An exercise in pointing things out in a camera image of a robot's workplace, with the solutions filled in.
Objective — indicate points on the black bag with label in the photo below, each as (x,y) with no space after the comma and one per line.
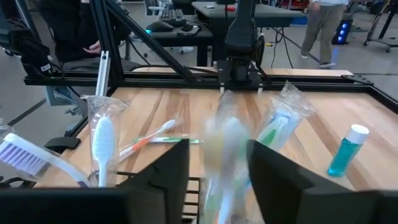
(34,57)

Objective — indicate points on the computer tower blue lights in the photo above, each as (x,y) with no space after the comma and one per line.
(342,31)

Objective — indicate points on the orange toothbrush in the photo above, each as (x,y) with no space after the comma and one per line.
(140,144)

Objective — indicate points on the black side table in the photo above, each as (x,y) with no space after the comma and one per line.
(180,39)

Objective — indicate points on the black computer mouse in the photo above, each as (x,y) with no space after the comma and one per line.
(159,26)

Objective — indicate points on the green toothbrush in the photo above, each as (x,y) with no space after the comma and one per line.
(180,140)
(268,137)

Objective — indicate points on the person's hand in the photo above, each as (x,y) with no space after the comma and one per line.
(92,47)

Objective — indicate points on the purple white toothbrush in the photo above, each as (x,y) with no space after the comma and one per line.
(25,152)

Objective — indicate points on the person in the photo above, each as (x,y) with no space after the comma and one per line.
(323,28)
(71,28)

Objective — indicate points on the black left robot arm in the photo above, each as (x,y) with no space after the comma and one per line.
(244,31)

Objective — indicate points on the black wheeled stand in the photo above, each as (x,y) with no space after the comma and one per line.
(382,28)

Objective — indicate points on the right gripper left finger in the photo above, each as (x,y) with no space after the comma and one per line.
(77,208)

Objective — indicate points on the red toothbrush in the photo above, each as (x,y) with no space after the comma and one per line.
(224,155)

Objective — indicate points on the clear plastic bottle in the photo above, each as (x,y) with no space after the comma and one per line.
(186,49)

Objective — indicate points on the teal mouthwash bottle white cap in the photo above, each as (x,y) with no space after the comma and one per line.
(345,155)

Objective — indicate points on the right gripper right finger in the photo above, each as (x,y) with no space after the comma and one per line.
(311,208)

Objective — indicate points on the black keyboard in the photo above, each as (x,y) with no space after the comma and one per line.
(174,17)

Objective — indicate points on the dark grey desk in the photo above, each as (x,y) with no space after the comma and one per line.
(273,14)

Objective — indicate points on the blue plastic bin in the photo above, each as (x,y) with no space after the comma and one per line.
(300,20)

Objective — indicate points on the black table clamp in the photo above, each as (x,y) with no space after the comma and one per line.
(62,143)

